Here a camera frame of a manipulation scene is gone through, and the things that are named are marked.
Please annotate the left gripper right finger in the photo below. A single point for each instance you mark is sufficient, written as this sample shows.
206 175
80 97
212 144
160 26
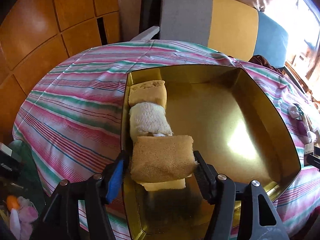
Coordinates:
258 216

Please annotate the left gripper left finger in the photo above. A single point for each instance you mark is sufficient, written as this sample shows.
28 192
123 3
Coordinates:
60 217

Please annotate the large yellow sponge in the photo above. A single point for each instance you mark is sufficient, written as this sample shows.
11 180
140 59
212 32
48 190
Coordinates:
161 159

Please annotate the white knitted cloth roll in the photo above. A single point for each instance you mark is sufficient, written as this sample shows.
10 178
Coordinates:
148 119

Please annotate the small yellow sponge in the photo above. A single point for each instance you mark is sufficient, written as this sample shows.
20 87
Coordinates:
153 91

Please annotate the beige cardboard box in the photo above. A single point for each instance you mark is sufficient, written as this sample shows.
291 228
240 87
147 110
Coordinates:
309 148

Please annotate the purple snack packet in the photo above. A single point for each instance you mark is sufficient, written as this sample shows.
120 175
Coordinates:
304 129

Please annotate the clear plastic bag bundle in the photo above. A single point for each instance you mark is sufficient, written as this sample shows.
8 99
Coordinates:
295 111

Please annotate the pink hair rollers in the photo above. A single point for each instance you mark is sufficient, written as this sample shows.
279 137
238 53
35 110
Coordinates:
27 214

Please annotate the white sponge block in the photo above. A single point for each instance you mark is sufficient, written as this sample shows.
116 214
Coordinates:
15 227

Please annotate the orange fruit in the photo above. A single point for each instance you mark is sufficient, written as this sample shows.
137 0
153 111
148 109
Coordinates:
12 203

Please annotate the wooden desk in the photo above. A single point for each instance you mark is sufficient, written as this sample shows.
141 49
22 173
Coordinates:
300 81

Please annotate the striped pink green bedsheet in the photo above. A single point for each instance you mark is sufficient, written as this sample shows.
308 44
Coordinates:
71 119

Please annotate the gold metal tin tray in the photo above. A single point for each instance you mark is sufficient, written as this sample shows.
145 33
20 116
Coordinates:
235 127

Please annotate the dark red cloth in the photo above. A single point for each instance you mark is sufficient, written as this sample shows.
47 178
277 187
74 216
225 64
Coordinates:
260 60

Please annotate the grey yellow blue chair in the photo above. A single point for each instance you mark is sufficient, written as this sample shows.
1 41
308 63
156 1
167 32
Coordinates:
228 26

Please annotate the wooden wardrobe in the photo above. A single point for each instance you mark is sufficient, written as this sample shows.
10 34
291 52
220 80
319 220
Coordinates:
37 35

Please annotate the black rolled mat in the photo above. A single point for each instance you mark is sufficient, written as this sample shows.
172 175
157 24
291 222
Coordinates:
150 14

